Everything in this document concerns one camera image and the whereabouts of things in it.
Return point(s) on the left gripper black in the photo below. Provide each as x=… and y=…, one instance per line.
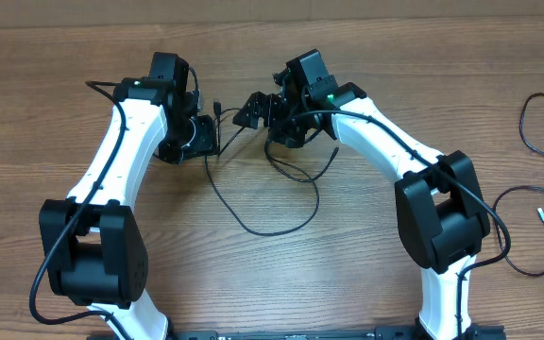
x=205, y=144

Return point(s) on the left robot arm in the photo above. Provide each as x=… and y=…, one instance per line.
x=95, y=260

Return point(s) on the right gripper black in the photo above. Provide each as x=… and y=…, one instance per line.
x=274, y=105

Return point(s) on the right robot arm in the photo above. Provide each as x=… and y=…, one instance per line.
x=440, y=213

